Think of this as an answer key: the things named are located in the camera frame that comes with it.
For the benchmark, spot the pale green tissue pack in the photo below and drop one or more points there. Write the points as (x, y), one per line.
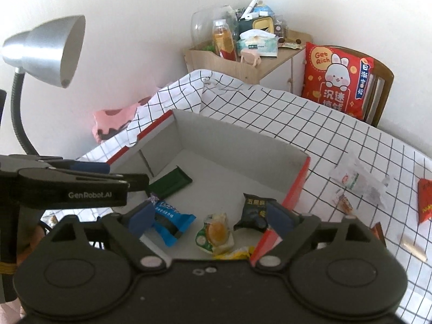
(256, 45)

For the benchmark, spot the small clear jar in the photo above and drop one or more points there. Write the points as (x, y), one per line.
(280, 26)

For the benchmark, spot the small pink toy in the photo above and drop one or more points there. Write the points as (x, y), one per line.
(249, 55)

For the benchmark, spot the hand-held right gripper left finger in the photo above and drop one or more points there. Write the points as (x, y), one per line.
(141, 217)

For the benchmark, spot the silver desk lamp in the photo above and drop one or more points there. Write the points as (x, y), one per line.
(44, 47)

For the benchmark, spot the egg yolk snack packet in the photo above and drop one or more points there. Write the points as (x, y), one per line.
(216, 233)

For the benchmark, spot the wooden chair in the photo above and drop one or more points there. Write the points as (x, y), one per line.
(383, 87)

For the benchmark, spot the red snack packet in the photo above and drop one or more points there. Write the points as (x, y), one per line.
(426, 202)

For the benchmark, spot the light wooden side cabinet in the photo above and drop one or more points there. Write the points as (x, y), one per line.
(270, 64)

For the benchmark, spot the white checked tablecloth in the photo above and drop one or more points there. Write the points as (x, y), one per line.
(303, 125)

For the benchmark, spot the dark green desk clock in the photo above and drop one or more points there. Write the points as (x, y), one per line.
(261, 25)

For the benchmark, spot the orange brown snack packet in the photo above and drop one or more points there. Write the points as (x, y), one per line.
(378, 233)

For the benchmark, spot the orange drink bottle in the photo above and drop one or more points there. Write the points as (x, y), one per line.
(224, 44)

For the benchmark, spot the dark green snack packet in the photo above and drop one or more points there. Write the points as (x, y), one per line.
(172, 182)

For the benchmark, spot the clear glass jar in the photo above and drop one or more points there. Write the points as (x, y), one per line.
(202, 23)

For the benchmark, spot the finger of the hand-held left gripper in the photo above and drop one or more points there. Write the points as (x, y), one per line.
(91, 168)
(136, 182)

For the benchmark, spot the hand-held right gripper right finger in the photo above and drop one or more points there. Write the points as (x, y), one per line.
(280, 217)

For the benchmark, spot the blue snack packet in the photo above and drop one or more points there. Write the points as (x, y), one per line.
(175, 222)

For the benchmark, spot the small candy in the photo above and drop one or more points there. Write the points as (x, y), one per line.
(346, 204)

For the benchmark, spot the black snack packet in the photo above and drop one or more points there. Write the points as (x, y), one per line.
(253, 212)

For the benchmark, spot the red cardboard box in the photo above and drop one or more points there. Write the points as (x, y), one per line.
(219, 175)

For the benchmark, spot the pale blue round object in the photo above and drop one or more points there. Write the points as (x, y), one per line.
(262, 9)

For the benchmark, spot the yellow snack packet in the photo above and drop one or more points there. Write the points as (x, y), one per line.
(241, 253)

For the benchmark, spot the brown printed flat packet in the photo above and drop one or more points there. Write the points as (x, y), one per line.
(290, 43)

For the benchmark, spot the clear plastic snack packet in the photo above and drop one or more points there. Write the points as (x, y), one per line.
(357, 179)

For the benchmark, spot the beige stick snack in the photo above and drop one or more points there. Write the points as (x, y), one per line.
(413, 248)

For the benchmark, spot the red rabbit print cushion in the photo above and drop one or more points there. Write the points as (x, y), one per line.
(324, 91)

